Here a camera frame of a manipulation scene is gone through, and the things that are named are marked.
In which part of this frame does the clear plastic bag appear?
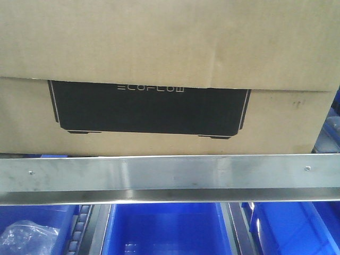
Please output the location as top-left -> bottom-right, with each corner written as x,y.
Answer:
1,220 -> 60,254

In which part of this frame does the lower stacked blue plastic crate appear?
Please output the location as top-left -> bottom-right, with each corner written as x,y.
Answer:
312,89 -> 339,154

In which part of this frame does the left blue bin below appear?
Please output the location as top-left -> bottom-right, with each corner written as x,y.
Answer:
1,205 -> 80,254

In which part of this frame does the blue bin on lower shelf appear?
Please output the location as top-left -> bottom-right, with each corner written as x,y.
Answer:
102,203 -> 232,254

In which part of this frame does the silver shelf front beam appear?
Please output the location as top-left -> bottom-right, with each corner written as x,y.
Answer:
1,154 -> 339,205

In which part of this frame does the lower right metal rail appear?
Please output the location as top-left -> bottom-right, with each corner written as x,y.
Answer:
225,202 -> 258,254

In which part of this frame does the lower left roller rail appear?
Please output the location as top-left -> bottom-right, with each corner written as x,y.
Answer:
65,205 -> 93,255

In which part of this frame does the right blue bin below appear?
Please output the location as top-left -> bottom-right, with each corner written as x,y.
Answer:
241,201 -> 339,254

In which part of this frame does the brown EcoFlow cardboard box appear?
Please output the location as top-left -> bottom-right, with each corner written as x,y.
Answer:
1,1 -> 339,156

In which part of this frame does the blue bin below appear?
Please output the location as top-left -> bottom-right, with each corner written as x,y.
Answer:
1,205 -> 80,254
241,201 -> 339,254

